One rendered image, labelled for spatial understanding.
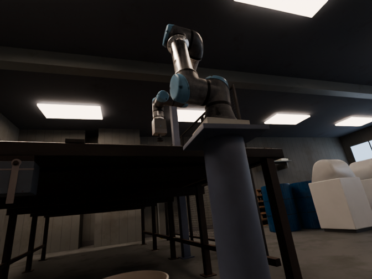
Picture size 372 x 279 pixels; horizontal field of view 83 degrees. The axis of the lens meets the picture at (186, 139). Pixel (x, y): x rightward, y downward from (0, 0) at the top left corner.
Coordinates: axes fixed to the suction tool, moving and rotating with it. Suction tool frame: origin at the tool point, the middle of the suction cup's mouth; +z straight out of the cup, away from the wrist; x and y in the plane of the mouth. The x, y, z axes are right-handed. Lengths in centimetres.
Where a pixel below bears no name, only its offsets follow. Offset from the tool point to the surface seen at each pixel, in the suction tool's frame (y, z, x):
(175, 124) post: -81, -90, -164
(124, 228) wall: -43, 70, -455
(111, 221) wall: -12, 49, -459
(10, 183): 67, 30, 31
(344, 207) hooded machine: -341, 65, -101
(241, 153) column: -10, 27, 65
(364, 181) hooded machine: -443, 25, -109
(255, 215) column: -11, 49, 65
